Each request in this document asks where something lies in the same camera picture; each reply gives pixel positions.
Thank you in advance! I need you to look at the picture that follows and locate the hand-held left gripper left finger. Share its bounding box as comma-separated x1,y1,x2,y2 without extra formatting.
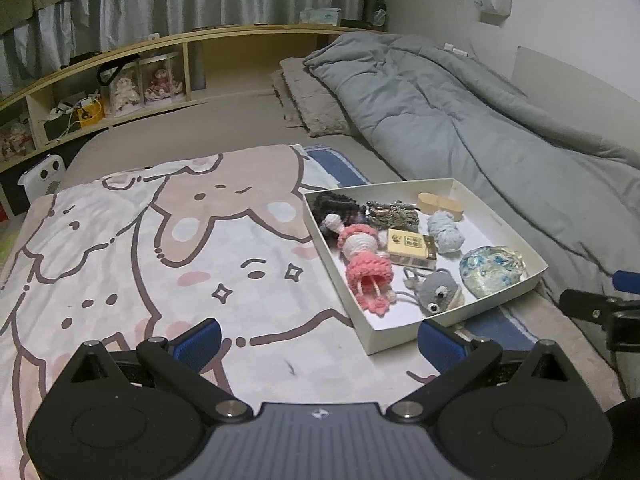
62,318,253,422

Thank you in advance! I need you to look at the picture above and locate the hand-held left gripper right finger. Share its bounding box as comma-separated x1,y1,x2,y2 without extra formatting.
386,318,587,422

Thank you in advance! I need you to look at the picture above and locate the grey crochet mouse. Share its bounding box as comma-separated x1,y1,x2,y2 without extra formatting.
403,267,465,317

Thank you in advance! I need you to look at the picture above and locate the blue floral brocade pouch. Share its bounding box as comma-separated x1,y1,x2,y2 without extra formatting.
458,245,527,297

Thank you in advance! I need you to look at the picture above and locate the white cardboard box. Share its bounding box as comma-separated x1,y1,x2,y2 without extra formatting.
302,177,549,357

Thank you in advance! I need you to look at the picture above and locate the yellow tissue pack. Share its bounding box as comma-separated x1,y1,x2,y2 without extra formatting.
386,228,437,267

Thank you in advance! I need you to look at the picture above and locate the white crochet mouse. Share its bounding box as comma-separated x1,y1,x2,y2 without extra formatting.
426,209,466,256

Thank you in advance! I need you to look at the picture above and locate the pink crochet doll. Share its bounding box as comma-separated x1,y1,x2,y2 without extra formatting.
324,213,399,317

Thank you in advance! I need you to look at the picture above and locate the braided rope bundle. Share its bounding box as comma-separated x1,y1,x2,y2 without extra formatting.
366,199,421,234

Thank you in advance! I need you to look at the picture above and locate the oval wooden box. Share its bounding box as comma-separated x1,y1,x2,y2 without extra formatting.
417,191,464,221

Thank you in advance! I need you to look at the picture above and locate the dark crochet toy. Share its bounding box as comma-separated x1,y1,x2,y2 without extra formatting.
312,190,369,234

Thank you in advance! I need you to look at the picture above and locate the cartoon printed blanket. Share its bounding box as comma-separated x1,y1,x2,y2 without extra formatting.
0,144,451,480

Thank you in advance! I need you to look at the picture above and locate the white device with dark eyes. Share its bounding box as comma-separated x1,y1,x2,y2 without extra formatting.
17,153,69,199

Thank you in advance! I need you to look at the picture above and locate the grey duvet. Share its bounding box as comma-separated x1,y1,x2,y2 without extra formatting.
303,31,640,311

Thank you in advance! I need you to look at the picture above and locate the small yellow bag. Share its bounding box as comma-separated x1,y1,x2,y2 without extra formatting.
77,99,104,127

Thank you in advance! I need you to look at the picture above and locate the dark box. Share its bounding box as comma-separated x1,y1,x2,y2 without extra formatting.
42,114,81,142

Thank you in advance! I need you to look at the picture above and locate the fuzzy beige pillow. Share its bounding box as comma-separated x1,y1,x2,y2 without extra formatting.
269,57,362,139

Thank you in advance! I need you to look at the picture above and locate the row of boxed figurines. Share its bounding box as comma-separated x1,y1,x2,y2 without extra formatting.
0,119,37,162

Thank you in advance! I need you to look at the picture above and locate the wooden headboard shelf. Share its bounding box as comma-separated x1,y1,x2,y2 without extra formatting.
0,23,388,221

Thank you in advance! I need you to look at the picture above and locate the tissue box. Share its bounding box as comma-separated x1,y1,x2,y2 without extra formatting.
298,7,342,26

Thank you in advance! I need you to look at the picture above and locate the white charger with cables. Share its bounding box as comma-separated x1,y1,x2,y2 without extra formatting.
52,94,99,116

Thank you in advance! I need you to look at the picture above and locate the black bag handle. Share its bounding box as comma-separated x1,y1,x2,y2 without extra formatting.
96,56,142,88

